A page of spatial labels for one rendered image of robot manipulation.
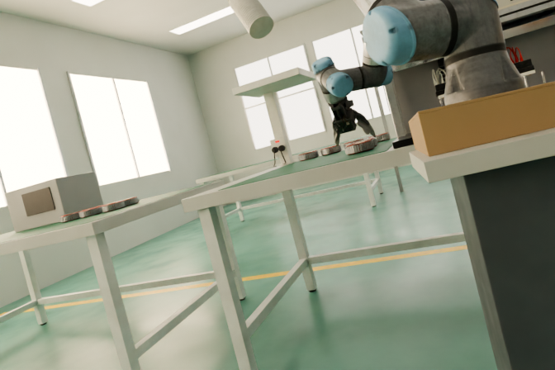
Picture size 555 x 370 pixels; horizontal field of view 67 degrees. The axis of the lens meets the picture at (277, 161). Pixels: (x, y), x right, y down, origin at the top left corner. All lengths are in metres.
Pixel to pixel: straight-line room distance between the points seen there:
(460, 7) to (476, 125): 0.23
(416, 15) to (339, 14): 7.47
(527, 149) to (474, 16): 0.28
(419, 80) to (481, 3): 0.91
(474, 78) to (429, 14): 0.15
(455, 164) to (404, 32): 0.26
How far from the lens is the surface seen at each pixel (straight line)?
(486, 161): 0.81
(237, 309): 1.68
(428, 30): 0.88
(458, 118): 0.87
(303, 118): 8.30
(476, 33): 0.93
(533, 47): 1.87
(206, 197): 1.54
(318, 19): 8.42
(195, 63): 9.32
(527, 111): 0.90
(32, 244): 2.01
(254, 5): 2.63
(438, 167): 0.80
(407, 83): 1.83
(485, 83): 0.90
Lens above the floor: 0.83
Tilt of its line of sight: 1 degrees down
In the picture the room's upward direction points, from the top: 14 degrees counter-clockwise
